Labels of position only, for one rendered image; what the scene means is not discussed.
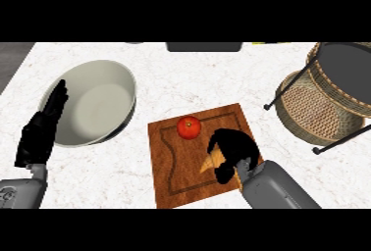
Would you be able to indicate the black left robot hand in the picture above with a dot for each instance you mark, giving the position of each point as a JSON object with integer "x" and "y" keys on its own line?
{"x": 39, "y": 130}

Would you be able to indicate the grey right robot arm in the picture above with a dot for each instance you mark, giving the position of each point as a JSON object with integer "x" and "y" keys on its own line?
{"x": 276, "y": 186}

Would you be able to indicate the golden croissant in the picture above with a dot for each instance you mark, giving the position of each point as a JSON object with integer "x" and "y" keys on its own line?
{"x": 212, "y": 161}

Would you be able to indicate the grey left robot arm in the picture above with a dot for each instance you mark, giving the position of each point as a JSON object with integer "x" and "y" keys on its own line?
{"x": 25, "y": 191}

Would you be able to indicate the brown wooden cutting board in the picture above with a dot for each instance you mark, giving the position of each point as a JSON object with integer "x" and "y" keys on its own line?
{"x": 184, "y": 166}

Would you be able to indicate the red tomato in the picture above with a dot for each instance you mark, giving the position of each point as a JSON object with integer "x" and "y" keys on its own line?
{"x": 189, "y": 127}

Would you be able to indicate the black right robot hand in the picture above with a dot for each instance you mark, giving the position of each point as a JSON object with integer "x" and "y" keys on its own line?
{"x": 237, "y": 143}

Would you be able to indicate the white bowl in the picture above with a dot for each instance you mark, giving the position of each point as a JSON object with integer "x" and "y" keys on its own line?
{"x": 93, "y": 103}

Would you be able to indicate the tiered wicker basket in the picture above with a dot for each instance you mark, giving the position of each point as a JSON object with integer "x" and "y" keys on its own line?
{"x": 329, "y": 94}

